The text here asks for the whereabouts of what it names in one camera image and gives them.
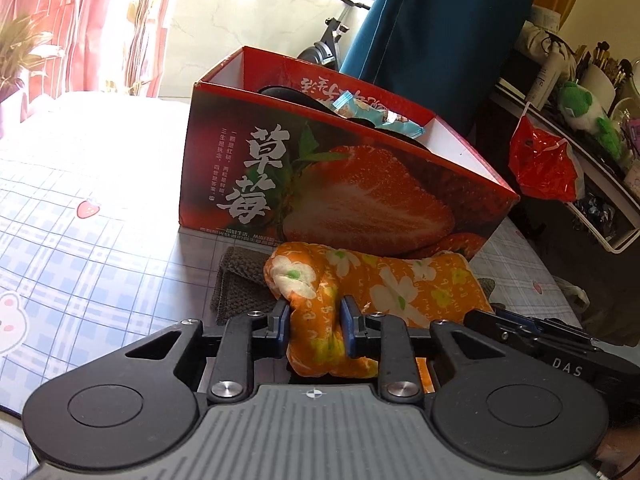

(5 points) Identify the white tube bottle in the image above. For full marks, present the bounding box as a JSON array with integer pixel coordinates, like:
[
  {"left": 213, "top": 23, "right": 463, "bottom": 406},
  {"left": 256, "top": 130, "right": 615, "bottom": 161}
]
[{"left": 528, "top": 52, "right": 564, "bottom": 107}]

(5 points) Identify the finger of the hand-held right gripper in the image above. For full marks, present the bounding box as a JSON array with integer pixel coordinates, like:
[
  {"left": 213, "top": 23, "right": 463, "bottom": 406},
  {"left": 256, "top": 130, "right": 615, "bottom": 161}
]
[
  {"left": 464, "top": 310, "right": 551, "bottom": 357},
  {"left": 496, "top": 309, "right": 602, "bottom": 352}
]

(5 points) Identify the pink printed backdrop cloth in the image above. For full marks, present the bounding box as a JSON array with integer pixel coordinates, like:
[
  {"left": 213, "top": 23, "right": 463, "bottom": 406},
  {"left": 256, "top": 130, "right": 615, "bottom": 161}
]
[{"left": 0, "top": 0, "right": 182, "bottom": 137}]

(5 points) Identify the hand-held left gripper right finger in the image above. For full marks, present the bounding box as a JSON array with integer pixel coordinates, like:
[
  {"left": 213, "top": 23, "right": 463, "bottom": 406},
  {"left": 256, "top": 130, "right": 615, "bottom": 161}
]
[{"left": 340, "top": 295, "right": 505, "bottom": 406}]

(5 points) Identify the black metal stand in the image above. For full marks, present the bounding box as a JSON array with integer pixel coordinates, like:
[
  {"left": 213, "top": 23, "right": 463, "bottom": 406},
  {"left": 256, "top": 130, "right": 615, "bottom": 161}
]
[{"left": 297, "top": 0, "right": 374, "bottom": 69}]

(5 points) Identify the orange floral cloth pouch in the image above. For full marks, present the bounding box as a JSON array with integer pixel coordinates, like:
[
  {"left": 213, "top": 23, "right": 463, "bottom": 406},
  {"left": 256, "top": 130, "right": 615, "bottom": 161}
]
[{"left": 263, "top": 241, "right": 494, "bottom": 379}]

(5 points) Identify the teal snack packet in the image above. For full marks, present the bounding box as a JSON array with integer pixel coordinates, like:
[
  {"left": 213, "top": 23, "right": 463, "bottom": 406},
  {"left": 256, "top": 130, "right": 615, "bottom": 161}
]
[{"left": 331, "top": 90, "right": 427, "bottom": 139}]

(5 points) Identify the bunch of makeup brushes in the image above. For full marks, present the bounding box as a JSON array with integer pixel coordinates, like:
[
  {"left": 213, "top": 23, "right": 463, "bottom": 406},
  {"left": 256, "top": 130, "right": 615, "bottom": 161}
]
[{"left": 575, "top": 41, "right": 634, "bottom": 87}]

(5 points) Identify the red plastic bag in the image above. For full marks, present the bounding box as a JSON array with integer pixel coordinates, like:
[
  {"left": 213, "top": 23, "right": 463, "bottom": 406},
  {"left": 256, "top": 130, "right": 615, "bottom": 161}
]
[{"left": 509, "top": 114, "right": 576, "bottom": 205}]

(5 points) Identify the navy blue packaged cloth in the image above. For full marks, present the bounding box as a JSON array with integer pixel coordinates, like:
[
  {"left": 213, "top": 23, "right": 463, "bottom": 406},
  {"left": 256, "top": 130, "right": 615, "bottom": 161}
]
[{"left": 257, "top": 86, "right": 433, "bottom": 152}]

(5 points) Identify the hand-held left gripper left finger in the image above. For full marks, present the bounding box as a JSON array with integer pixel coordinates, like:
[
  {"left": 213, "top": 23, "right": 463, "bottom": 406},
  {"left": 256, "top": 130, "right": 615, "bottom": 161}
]
[{"left": 125, "top": 300, "right": 292, "bottom": 405}]

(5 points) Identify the white wire rack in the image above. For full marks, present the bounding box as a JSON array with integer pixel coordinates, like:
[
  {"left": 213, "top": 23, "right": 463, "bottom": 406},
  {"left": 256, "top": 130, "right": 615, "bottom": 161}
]
[{"left": 492, "top": 77, "right": 640, "bottom": 254}]

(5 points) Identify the dark blue curtain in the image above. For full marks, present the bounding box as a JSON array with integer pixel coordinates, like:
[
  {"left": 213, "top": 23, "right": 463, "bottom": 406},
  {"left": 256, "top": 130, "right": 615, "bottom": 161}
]
[{"left": 339, "top": 0, "right": 552, "bottom": 137}]

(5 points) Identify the grey knitted cloth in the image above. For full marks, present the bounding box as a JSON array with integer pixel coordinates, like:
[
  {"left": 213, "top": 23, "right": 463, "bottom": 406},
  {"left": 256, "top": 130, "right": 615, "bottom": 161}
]
[{"left": 211, "top": 246, "right": 282, "bottom": 327}]

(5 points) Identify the person's right forearm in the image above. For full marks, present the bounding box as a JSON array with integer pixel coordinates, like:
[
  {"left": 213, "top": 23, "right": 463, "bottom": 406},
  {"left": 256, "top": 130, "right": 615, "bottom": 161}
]
[{"left": 604, "top": 420, "right": 640, "bottom": 480}]

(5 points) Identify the green frog plush toy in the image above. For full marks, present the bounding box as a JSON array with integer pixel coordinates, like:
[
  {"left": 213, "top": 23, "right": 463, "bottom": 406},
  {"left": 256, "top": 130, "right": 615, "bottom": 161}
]
[{"left": 556, "top": 81, "right": 624, "bottom": 162}]

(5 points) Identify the cream drawstring bag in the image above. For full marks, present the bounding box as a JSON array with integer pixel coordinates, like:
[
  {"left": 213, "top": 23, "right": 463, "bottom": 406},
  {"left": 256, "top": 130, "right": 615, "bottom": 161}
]
[{"left": 515, "top": 20, "right": 577, "bottom": 59}]

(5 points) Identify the red strawberry print box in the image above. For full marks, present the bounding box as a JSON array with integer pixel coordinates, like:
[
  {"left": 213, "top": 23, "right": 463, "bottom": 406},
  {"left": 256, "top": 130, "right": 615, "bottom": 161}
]
[{"left": 178, "top": 46, "right": 522, "bottom": 262}]

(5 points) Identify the white brush holder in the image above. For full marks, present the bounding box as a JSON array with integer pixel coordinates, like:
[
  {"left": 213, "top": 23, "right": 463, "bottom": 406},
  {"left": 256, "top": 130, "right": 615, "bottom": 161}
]
[{"left": 580, "top": 62, "right": 617, "bottom": 107}]

